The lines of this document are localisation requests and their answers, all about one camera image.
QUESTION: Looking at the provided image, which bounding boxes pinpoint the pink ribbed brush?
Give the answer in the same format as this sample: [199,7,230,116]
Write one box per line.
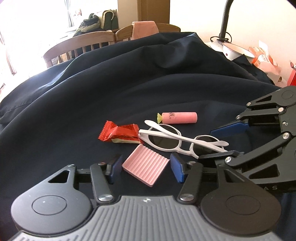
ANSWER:
[122,144,170,187]

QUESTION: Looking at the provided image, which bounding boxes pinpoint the white frame sunglasses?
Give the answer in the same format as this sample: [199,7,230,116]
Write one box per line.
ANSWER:
[138,120,229,159]

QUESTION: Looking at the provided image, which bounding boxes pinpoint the pink tube candy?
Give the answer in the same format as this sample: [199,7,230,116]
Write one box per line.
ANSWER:
[157,112,198,124]

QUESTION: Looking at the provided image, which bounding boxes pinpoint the red snack packet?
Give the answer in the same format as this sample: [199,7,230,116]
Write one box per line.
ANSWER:
[98,120,142,144]

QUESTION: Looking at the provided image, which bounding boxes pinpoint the tissue pack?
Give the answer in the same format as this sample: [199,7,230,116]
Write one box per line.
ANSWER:
[248,40,282,84]

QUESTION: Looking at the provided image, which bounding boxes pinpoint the white bowl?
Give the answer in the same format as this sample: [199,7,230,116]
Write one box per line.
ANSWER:
[222,42,255,63]

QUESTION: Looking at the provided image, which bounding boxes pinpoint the dark navy cloth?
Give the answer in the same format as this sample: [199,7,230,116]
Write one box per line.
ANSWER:
[1,33,278,240]

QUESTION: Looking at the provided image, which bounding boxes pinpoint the grey desk lamp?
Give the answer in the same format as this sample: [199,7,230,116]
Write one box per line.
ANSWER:
[206,0,234,53]

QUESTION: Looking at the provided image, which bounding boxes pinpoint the wooden chair left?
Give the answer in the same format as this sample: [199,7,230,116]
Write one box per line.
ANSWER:
[43,31,115,68]

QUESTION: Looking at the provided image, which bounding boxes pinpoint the wooden chair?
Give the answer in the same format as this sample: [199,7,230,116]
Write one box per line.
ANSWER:
[43,31,115,68]
[115,21,181,42]

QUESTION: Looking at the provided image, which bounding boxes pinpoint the wooden chair right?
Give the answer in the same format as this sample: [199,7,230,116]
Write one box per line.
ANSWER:
[115,21,181,42]

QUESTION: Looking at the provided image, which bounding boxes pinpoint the pink towel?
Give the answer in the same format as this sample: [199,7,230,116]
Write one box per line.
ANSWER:
[131,21,159,40]

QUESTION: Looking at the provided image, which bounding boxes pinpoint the pile of dark clothes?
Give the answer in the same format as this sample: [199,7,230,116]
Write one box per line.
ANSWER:
[73,9,119,37]

